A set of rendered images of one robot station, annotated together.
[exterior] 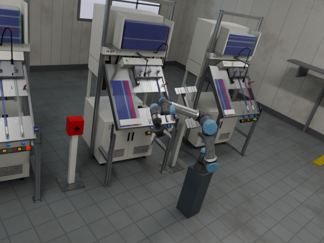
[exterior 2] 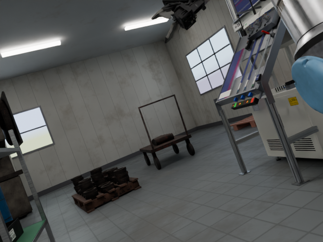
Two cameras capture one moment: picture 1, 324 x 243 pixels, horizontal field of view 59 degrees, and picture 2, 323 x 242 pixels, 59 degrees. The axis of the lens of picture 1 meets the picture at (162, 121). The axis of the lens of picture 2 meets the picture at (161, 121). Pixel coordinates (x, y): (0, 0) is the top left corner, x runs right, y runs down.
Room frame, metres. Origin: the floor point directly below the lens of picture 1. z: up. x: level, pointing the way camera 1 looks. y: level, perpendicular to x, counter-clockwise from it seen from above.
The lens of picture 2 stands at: (2.11, -1.12, 0.76)
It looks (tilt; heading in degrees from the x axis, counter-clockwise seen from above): 0 degrees down; 113
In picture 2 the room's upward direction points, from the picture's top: 21 degrees counter-clockwise
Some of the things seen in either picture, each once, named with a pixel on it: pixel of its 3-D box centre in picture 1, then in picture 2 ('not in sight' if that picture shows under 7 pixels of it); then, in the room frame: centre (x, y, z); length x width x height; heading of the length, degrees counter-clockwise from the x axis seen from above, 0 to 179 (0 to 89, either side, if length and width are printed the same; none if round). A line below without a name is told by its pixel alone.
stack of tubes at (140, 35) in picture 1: (143, 35); not in sight; (3.11, 0.39, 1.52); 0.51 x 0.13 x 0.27; 128
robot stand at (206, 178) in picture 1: (194, 190); not in sight; (2.35, -0.48, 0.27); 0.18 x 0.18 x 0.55; 47
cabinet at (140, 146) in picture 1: (118, 128); not in sight; (3.17, 0.52, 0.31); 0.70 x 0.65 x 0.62; 128
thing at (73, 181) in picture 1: (73, 152); not in sight; (2.36, 0.80, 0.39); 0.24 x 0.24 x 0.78; 38
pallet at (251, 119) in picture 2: not in sight; (268, 116); (1.78, 4.84, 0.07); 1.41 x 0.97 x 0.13; 137
